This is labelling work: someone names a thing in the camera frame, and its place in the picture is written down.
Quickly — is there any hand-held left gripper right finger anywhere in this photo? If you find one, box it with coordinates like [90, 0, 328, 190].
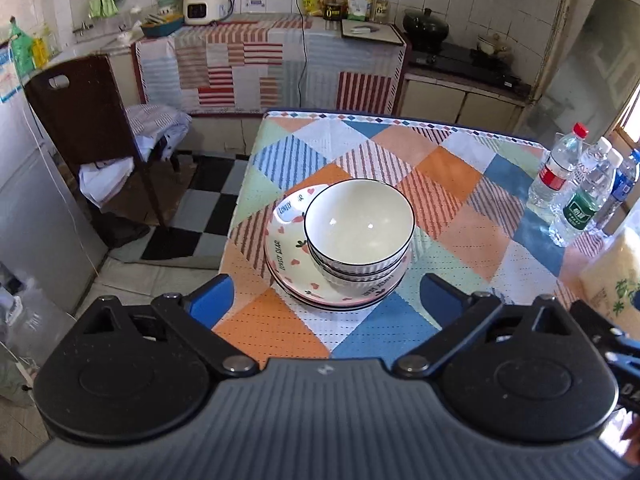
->
[392, 274, 573, 378]

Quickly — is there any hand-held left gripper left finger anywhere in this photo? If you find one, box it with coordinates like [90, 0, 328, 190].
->
[82, 274, 258, 378]

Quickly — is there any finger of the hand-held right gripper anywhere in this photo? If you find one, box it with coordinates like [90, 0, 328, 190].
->
[570, 302, 640, 357]

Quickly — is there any plate with dark rim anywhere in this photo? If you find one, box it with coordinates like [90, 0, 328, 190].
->
[267, 265, 406, 313]

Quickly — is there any yellowish rice bag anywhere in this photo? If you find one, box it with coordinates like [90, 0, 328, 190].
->
[577, 225, 640, 331]

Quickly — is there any green label water bottle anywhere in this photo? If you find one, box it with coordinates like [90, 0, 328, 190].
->
[548, 149, 624, 247]

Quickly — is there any colourful patchwork tablecloth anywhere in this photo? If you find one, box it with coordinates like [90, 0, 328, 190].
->
[212, 110, 640, 361]

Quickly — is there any blue label water bottle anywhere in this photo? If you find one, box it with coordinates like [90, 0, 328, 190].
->
[592, 149, 640, 233]

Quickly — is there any white bag under chair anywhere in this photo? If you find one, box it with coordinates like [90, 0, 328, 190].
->
[77, 157, 136, 211]

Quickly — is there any red cap water bottle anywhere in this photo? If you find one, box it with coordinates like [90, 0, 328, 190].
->
[526, 122, 590, 223]

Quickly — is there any clear plastic water bottle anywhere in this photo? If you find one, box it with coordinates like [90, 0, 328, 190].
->
[575, 136, 613, 186]

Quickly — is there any striped cloth on chair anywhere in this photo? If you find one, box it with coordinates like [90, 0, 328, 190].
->
[125, 104, 193, 161]

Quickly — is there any silver refrigerator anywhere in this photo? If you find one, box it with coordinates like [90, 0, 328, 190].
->
[0, 45, 108, 316]

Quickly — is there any beige kitchen cabinet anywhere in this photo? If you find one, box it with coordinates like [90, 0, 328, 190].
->
[400, 72, 528, 131]

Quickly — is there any dark wooden chair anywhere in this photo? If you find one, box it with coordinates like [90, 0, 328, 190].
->
[22, 55, 181, 228]

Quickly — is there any striped counter cloth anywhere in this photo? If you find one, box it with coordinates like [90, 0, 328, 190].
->
[135, 15, 408, 116]

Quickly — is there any black gas stove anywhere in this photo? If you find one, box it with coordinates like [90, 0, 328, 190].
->
[407, 42, 531, 93]

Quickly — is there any grey leaning panel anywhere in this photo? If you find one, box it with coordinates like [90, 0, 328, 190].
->
[515, 0, 640, 141]

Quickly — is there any small cooking pot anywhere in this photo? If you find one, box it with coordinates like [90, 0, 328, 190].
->
[476, 34, 511, 58]

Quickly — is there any black wok with lid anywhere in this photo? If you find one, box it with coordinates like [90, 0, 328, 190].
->
[402, 7, 450, 51]

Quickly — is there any cutting board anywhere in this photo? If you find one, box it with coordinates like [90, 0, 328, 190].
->
[341, 19, 403, 43]

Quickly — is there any blue basin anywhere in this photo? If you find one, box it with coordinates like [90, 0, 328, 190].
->
[140, 15, 186, 38]

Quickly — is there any white rice cooker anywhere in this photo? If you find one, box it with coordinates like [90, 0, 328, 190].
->
[183, 0, 232, 26]

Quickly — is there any paper notice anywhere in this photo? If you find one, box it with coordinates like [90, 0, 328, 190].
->
[0, 47, 23, 106]

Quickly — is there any green plastic bag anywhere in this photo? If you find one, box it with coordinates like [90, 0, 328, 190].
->
[9, 17, 36, 73]

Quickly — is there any black power cable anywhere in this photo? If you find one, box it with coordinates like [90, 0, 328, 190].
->
[292, 0, 308, 111]

